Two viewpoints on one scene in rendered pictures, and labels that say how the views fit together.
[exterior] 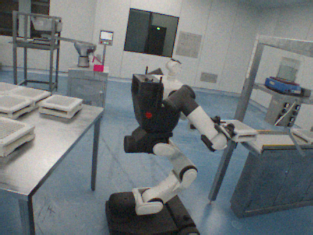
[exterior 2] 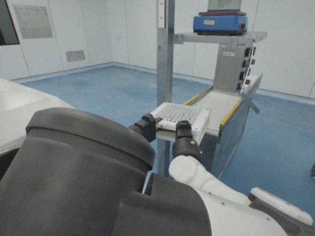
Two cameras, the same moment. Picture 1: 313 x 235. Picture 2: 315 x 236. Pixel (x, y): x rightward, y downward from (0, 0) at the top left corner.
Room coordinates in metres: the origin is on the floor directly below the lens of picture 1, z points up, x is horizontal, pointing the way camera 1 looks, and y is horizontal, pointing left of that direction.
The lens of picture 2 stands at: (1.04, -0.11, 1.28)
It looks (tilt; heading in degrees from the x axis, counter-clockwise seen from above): 27 degrees down; 325
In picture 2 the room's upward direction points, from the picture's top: straight up
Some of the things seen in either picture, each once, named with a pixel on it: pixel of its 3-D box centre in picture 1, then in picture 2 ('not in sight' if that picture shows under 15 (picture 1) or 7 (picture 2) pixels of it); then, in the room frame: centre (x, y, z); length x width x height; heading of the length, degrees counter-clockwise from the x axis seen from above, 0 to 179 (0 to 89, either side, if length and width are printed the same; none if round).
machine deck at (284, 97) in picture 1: (291, 94); (221, 36); (1.77, -1.05, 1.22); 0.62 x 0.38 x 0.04; 111
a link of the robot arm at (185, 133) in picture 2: (226, 133); (185, 144); (1.42, -0.49, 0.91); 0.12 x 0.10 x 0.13; 144
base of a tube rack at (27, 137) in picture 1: (1, 138); not in sight; (0.95, 0.79, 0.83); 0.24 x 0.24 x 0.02; 84
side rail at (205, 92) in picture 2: (293, 132); (213, 85); (2.01, -1.35, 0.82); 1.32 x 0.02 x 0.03; 111
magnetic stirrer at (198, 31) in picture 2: not in sight; (223, 23); (1.66, -0.90, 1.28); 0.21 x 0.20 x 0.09; 21
